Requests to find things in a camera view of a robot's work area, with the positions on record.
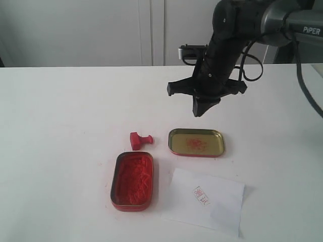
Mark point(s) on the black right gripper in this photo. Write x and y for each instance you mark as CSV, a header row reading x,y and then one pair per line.
x,y
209,82

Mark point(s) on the red plastic stamp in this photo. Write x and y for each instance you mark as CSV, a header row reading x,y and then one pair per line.
x,y
137,141

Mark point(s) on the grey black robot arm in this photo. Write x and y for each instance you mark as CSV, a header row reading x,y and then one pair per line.
x,y
237,25

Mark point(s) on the red ink pad tin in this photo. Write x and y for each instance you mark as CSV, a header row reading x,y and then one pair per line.
x,y
132,185

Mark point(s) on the gold tin lid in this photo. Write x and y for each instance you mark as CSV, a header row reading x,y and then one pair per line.
x,y
196,142

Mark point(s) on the white paper sheet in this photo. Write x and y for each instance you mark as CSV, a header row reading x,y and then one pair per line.
x,y
205,201

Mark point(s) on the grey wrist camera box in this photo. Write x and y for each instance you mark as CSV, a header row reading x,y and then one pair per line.
x,y
191,52

